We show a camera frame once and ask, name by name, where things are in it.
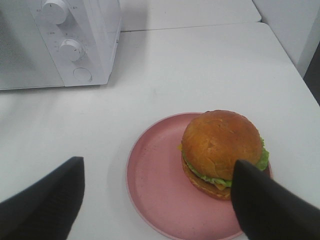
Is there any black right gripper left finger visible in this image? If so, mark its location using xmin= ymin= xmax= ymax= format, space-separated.
xmin=0 ymin=156 xmax=85 ymax=240

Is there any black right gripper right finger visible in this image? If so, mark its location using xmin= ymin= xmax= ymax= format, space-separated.
xmin=231 ymin=160 xmax=320 ymax=240

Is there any burger with sesame bun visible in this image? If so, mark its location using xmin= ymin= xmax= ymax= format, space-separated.
xmin=180 ymin=109 xmax=269 ymax=201

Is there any pink round plate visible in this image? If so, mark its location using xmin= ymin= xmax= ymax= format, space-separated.
xmin=126 ymin=112 xmax=273 ymax=240

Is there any round white door release button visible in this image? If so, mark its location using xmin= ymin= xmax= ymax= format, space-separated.
xmin=73 ymin=67 xmax=92 ymax=82

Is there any white microwave door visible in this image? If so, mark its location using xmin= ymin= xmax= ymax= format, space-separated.
xmin=0 ymin=0 xmax=64 ymax=90

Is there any white timer knob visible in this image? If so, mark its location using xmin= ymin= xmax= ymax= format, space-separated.
xmin=59 ymin=39 xmax=84 ymax=62

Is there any white microwave oven body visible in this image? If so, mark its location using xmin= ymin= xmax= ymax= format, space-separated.
xmin=27 ymin=0 xmax=122 ymax=87

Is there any upper white power knob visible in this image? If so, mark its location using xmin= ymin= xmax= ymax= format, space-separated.
xmin=42 ymin=0 xmax=69 ymax=25

